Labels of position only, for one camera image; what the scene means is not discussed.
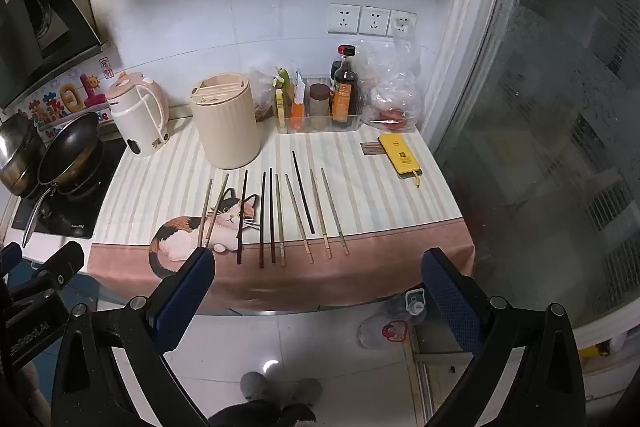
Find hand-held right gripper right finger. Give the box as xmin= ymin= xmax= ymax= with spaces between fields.
xmin=421 ymin=248 xmax=586 ymax=427

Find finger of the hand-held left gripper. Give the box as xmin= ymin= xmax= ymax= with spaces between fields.
xmin=0 ymin=242 xmax=24 ymax=282
xmin=29 ymin=241 xmax=85 ymax=294

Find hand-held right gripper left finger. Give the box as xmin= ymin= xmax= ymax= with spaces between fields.
xmin=50 ymin=247 xmax=217 ymax=427

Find dark brown chopstick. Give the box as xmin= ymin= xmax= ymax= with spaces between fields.
xmin=269 ymin=167 xmax=277 ymax=264
xmin=236 ymin=169 xmax=249 ymax=266
xmin=258 ymin=172 xmax=267 ymax=269

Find beige ribbed utensil holder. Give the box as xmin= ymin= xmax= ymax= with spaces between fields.
xmin=190 ymin=73 xmax=264 ymax=170

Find black induction cooktop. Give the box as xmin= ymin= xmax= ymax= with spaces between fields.
xmin=11 ymin=139 xmax=128 ymax=240

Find clear plastic bottle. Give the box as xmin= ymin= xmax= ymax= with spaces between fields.
xmin=356 ymin=287 xmax=428 ymax=350

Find grey-brown chopstick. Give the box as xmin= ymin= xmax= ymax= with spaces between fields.
xmin=205 ymin=173 xmax=230 ymax=249
xmin=197 ymin=178 xmax=214 ymax=249

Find steel pot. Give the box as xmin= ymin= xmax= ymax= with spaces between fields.
xmin=0 ymin=113 xmax=47 ymax=198

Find black frying pan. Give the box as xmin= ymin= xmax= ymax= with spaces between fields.
xmin=22 ymin=112 xmax=103 ymax=248

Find striped cat-print tablecloth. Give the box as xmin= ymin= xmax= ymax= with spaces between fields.
xmin=85 ymin=114 xmax=476 ymax=314

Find person's grey slipper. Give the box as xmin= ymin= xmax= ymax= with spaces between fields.
xmin=287 ymin=377 xmax=323 ymax=408
xmin=240 ymin=371 xmax=273 ymax=403

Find person's dark trousers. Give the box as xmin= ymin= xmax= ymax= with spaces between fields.
xmin=207 ymin=399 xmax=318 ymax=427

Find pink and white kettle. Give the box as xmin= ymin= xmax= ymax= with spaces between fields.
xmin=105 ymin=72 xmax=170 ymax=158

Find black chopstick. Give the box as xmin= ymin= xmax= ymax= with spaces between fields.
xmin=291 ymin=150 xmax=316 ymax=235

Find clear plastic organizer bin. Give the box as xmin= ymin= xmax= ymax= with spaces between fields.
xmin=275 ymin=74 xmax=363 ymax=135

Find small clear plastic bag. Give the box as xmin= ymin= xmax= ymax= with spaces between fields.
xmin=249 ymin=64 xmax=281 ymax=122

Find large clear plastic bag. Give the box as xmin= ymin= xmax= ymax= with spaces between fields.
xmin=360 ymin=27 xmax=426 ymax=132

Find steel range hood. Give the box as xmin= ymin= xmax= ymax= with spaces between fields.
xmin=0 ymin=0 xmax=108 ymax=108

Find dark soy sauce bottle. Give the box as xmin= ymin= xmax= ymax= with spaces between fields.
xmin=330 ymin=45 xmax=360 ymax=128

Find green packet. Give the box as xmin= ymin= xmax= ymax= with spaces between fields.
xmin=275 ymin=67 xmax=294 ymax=108

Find brown-lidded jar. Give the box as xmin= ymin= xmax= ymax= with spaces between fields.
xmin=308 ymin=83 xmax=333 ymax=118

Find colourful cartoon wall sticker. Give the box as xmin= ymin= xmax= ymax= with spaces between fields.
xmin=5 ymin=72 xmax=113 ymax=132

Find white wall outlet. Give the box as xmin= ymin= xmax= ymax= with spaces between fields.
xmin=390 ymin=9 xmax=417 ymax=38
xmin=327 ymin=3 xmax=361 ymax=35
xmin=359 ymin=6 xmax=392 ymax=38

